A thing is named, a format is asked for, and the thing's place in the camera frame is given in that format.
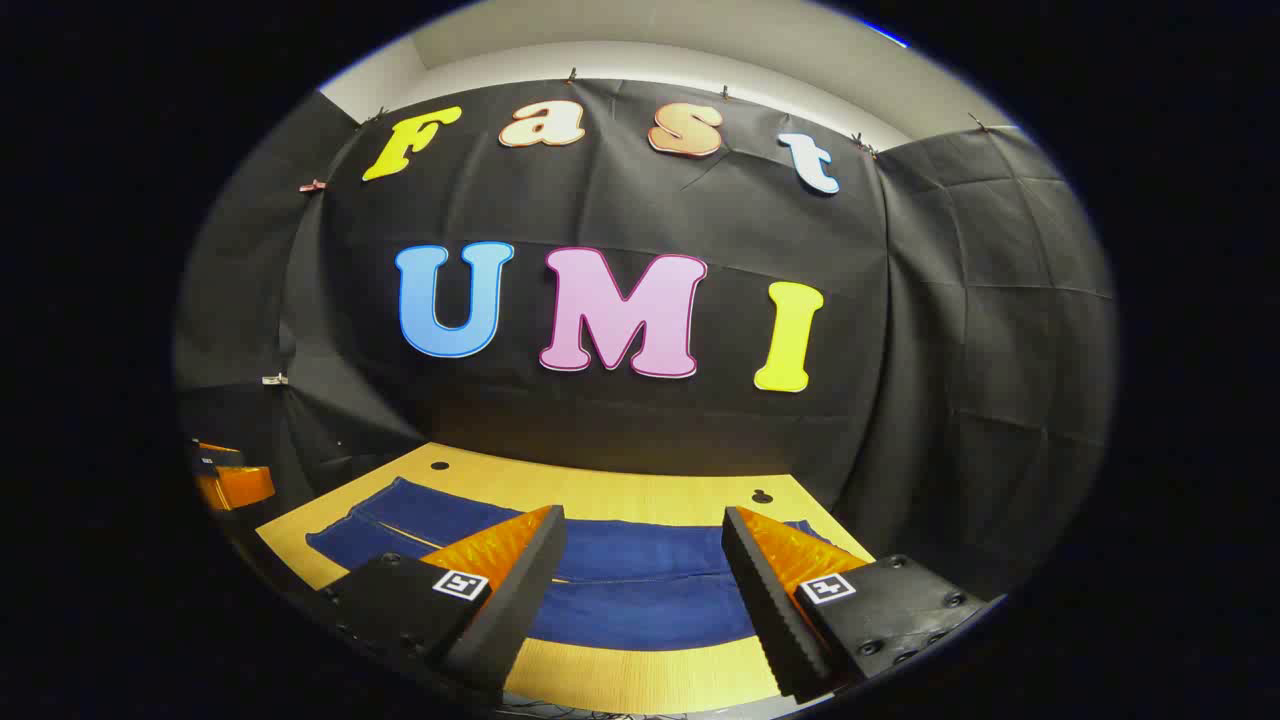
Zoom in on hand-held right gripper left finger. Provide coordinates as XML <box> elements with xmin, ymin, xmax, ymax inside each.
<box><xmin>318</xmin><ymin>505</ymin><xmax>567</xmax><ymax>703</ymax></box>

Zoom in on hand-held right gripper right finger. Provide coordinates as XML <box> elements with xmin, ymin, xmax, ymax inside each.
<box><xmin>722</xmin><ymin>505</ymin><xmax>993</xmax><ymax>703</ymax></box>

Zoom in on blue denim jeans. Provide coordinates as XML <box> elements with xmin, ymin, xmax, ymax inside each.
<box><xmin>305</xmin><ymin>477</ymin><xmax>831</xmax><ymax>653</ymax></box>

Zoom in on black backdrop cloth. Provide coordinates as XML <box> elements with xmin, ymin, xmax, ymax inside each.
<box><xmin>172</xmin><ymin>78</ymin><xmax>1119</xmax><ymax>601</ymax></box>

